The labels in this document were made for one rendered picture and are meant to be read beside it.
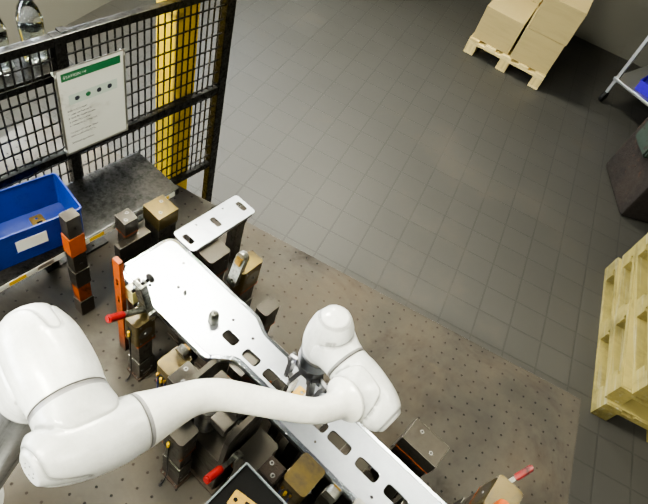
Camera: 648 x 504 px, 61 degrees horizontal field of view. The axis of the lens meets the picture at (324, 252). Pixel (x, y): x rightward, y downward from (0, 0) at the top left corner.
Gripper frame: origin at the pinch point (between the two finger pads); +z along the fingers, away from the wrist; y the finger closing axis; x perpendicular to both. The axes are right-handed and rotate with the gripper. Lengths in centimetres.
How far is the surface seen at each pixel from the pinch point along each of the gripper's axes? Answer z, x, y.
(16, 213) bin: 0, 21, 97
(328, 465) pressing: 4.7, 6.9, -19.0
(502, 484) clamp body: -1, -22, -57
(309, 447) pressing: 4.7, 7.0, -12.1
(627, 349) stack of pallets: 76, -187, -97
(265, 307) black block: 5.6, -15.8, 27.1
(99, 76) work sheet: -34, -12, 101
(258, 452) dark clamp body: -3.2, 20.5, -4.2
